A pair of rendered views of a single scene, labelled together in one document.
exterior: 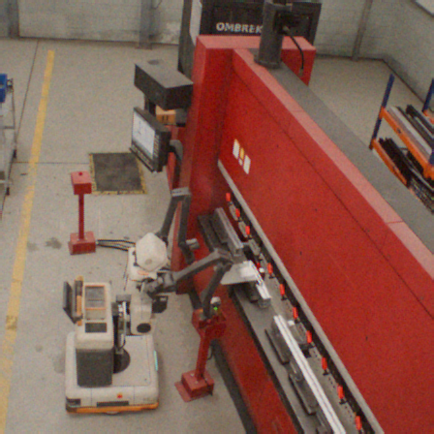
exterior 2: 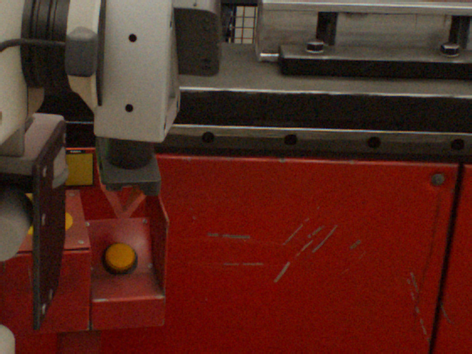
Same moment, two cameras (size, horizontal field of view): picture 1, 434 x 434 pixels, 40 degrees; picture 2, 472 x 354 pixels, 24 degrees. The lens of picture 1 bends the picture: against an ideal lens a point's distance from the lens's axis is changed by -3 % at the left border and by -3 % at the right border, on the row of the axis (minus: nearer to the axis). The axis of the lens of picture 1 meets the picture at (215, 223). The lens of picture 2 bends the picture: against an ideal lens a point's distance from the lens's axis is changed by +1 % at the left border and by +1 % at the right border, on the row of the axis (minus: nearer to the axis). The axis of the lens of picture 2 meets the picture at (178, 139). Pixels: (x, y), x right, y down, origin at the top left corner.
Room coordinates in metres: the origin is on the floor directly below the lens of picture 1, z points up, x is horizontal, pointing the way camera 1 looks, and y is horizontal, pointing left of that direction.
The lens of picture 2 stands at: (2.42, 1.04, 1.43)
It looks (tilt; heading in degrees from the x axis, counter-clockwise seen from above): 24 degrees down; 291
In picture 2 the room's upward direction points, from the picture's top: 3 degrees clockwise
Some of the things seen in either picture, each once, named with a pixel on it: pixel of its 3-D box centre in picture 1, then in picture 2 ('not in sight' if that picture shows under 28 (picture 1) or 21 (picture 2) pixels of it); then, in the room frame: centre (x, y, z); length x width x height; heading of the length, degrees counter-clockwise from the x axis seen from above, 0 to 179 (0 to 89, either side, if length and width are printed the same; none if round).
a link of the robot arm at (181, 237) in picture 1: (183, 219); not in sight; (3.21, 0.21, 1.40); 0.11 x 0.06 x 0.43; 15
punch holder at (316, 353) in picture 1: (323, 348); not in sight; (2.39, -0.72, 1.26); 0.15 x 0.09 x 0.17; 24
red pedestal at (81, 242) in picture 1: (80, 212); not in sight; (4.40, 1.23, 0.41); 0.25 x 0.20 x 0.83; 114
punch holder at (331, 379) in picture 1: (338, 375); not in sight; (2.21, -0.80, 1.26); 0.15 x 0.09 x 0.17; 24
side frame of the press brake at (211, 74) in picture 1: (234, 175); not in sight; (4.25, -0.10, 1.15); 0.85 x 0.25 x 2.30; 114
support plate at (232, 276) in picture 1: (234, 273); not in sight; (3.22, -0.19, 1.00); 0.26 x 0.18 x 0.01; 114
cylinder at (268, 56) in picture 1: (282, 32); not in sight; (3.82, -0.23, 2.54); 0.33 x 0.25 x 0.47; 24
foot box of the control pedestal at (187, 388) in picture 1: (194, 384); not in sight; (2.96, -0.04, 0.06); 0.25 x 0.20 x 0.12; 122
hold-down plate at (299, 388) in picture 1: (302, 393); not in sight; (2.34, -0.68, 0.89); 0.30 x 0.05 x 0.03; 24
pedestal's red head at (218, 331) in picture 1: (208, 320); (80, 237); (2.98, -0.06, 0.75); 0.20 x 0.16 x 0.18; 32
